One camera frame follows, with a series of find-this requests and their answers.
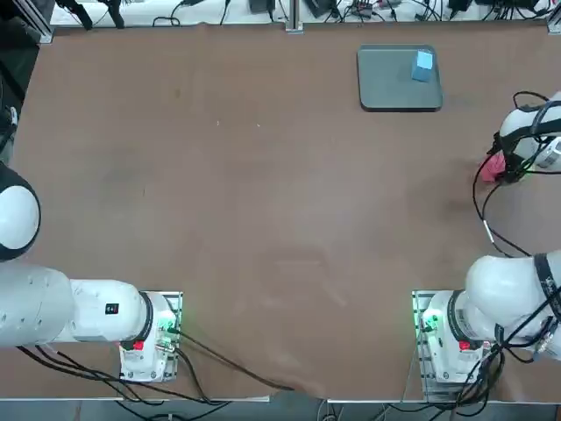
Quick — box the upright post with bracket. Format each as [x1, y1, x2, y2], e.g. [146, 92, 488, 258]
[285, 0, 304, 34]

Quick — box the ribbed black power adapter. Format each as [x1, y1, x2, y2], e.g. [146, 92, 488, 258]
[305, 0, 339, 19]

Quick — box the black cable across table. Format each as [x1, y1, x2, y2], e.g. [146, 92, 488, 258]
[174, 331, 295, 391]

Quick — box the red foam cube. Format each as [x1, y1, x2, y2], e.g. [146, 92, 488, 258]
[479, 153, 508, 183]

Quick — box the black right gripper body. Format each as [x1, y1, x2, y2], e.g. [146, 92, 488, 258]
[491, 131, 527, 183]

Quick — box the blue foam cube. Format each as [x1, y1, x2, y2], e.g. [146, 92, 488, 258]
[410, 49, 437, 84]

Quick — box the black base cable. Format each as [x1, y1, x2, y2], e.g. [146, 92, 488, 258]
[173, 346, 231, 405]
[16, 344, 146, 403]

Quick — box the orange and black hub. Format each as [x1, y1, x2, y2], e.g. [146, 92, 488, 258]
[350, 0, 379, 18]

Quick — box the black stand leg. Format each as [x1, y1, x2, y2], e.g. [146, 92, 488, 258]
[101, 0, 126, 30]
[55, 0, 94, 31]

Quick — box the gray square tray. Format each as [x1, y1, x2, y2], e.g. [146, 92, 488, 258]
[356, 43, 444, 114]

